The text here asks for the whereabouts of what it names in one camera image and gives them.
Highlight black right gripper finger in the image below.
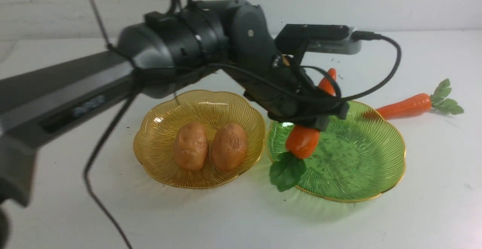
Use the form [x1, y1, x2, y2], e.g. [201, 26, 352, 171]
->
[279, 115, 330, 132]
[331, 102, 350, 120]

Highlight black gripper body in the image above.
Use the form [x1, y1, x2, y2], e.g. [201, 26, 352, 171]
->
[226, 53, 341, 121]

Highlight orange carrot with green leaves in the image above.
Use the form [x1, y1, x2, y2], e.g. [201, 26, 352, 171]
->
[269, 68, 338, 192]

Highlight brown wrinkled potato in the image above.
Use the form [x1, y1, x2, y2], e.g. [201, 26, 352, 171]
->
[210, 123, 247, 171]

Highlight brown potato with dimples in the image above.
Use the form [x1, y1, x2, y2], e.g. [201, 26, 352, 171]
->
[173, 122, 209, 171]

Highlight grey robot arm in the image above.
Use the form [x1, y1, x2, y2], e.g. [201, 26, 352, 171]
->
[1, 0, 352, 206]

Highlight amber ribbed plastic plate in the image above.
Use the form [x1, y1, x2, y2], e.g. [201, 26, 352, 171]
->
[133, 90, 266, 189]

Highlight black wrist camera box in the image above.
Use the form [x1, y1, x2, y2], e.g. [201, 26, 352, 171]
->
[275, 24, 362, 55]

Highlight black camera cable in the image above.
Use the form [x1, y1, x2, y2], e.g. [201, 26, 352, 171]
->
[211, 31, 402, 106]

